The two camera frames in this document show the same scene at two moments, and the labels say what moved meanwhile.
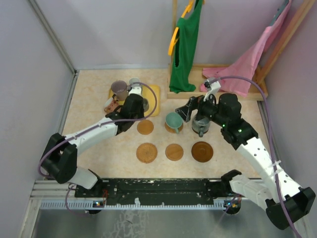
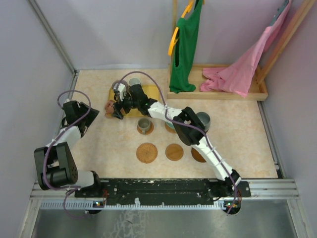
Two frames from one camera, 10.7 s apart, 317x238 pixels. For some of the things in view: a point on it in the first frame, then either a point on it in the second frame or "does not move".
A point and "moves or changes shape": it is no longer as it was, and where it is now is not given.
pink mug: [111, 103] does not move
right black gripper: [194, 102] -> [119, 105]
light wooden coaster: [145, 127] does not move
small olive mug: [145, 104] moves or changes shape
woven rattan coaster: [173, 130] does not move
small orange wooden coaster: [174, 152] does not move
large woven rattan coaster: [146, 152] does not move
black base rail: [159, 191] does not move
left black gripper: [142, 113] -> [92, 115]
